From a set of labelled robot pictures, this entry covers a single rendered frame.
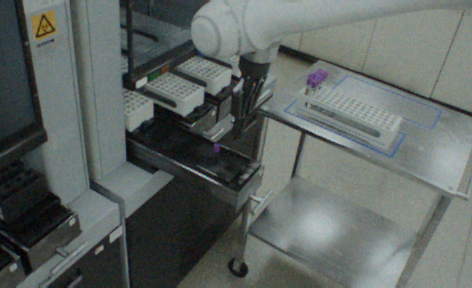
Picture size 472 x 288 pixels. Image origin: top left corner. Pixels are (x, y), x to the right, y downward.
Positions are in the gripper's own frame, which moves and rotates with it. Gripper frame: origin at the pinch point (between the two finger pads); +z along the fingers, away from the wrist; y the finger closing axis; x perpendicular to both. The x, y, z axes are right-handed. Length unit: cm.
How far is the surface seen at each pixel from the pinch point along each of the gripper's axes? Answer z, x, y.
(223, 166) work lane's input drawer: 8.0, 2.6, 7.8
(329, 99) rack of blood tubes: -1.6, 10.9, -30.2
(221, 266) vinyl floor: 88, -5, -23
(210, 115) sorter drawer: 10.1, -15.4, -9.3
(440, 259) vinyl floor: 80, 69, -91
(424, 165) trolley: 2, 43, -29
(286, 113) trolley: 5.5, 2.1, -23.1
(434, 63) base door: 48, 12, -223
